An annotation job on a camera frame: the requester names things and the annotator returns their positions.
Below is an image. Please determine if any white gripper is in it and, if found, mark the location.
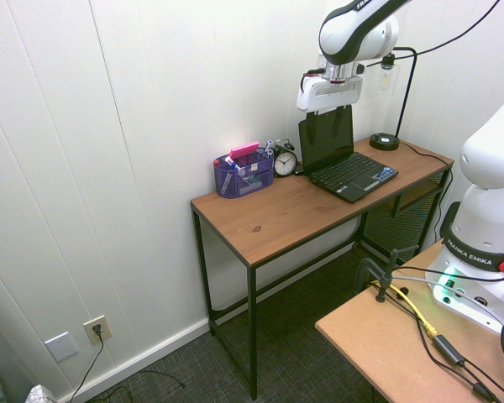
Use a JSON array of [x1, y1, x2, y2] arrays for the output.
[[296, 74, 363, 140]]

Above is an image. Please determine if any black laptop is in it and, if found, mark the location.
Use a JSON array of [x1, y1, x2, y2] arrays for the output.
[[297, 103, 401, 205]]

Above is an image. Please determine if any black twin-bell alarm clock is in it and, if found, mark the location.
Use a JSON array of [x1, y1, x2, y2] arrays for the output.
[[272, 138, 299, 178]]

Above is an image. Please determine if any black desk lamp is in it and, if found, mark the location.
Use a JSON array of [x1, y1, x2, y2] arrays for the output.
[[369, 46, 419, 152]]

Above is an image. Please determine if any pink sticky note pad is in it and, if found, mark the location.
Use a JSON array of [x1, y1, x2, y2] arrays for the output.
[[229, 141, 261, 160]]

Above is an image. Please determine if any purple mesh desk organizer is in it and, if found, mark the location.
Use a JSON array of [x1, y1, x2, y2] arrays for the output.
[[212, 145, 276, 200]]

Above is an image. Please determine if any black C clamp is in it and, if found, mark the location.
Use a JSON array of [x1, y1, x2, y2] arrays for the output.
[[355, 246, 422, 304]]

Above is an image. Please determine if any light wooden robot table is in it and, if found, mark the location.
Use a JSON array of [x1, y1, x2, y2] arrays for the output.
[[314, 238, 504, 403]]

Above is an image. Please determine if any white patterned fabric bag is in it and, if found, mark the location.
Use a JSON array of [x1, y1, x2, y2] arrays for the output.
[[24, 383, 55, 403]]

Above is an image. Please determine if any wooden desk black metal frame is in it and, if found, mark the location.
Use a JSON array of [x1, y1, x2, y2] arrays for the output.
[[189, 135, 456, 400]]

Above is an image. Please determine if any black robot wrist cable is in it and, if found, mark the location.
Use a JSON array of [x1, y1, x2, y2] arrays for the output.
[[392, 0, 501, 57]]

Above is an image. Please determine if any yellow ethernet cable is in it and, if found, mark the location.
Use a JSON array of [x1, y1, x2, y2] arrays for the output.
[[392, 285, 441, 338]]

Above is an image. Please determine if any grey cable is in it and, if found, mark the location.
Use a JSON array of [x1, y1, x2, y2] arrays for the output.
[[391, 272, 504, 332]]

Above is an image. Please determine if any black cable adapter box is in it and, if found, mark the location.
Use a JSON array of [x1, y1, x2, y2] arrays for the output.
[[432, 333, 468, 367]]

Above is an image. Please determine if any beige wall power outlet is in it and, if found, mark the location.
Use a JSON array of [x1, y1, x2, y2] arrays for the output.
[[82, 315, 112, 347]]

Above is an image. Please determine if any black power cord with plug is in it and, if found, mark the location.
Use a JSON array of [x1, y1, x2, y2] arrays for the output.
[[68, 324, 186, 403]]

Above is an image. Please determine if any white blank wall plate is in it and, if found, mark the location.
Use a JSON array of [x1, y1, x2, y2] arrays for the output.
[[44, 331, 81, 364]]

